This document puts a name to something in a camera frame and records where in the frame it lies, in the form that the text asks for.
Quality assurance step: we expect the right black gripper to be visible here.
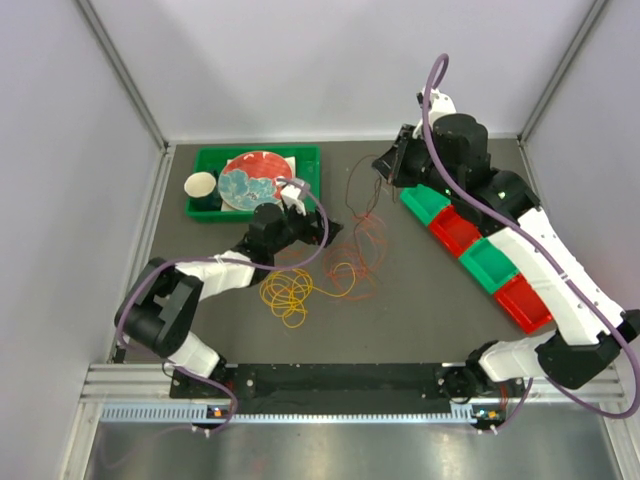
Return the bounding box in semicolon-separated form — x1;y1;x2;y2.
372;125;461;201

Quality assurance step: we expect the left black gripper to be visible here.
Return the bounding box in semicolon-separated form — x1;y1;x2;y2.
269;201;343;256

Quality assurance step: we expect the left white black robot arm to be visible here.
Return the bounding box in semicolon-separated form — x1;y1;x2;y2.
114;203;343;397

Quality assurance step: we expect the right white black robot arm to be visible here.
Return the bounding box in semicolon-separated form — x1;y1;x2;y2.
372;113;639;396

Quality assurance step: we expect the red blue floral plate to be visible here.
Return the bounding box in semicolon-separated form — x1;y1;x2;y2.
217;149;295;212

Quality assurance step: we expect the green bin far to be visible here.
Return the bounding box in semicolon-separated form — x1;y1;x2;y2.
400;185;451;226

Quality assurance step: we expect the green plastic tray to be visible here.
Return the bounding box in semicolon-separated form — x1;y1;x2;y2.
185;144;322;223

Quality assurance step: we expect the cream paper cup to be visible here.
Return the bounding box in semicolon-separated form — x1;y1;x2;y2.
183;172;217;199

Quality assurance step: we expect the red bin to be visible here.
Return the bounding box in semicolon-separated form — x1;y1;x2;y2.
427;205;482;258
493;274;552;334

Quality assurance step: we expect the red bin near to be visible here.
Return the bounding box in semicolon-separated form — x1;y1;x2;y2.
493;274;552;334

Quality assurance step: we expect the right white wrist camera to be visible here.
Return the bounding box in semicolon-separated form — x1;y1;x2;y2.
428;89;457;124

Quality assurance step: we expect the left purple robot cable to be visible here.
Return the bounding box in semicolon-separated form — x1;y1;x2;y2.
115;177;331;436

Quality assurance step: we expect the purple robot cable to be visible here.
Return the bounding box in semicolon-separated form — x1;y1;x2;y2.
115;177;331;436
422;53;637;434

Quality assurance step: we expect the yellow cable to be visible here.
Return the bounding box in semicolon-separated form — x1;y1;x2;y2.
258;267;361;330

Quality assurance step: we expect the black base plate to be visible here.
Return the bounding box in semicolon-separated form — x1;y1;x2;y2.
169;362;529;416

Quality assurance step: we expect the aluminium frame rail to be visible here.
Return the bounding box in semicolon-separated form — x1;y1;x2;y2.
80;364;627;403

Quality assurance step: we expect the slotted cable duct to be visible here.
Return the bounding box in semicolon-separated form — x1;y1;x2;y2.
99;402;506;425

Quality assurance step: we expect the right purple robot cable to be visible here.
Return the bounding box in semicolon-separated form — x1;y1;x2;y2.
422;53;637;434

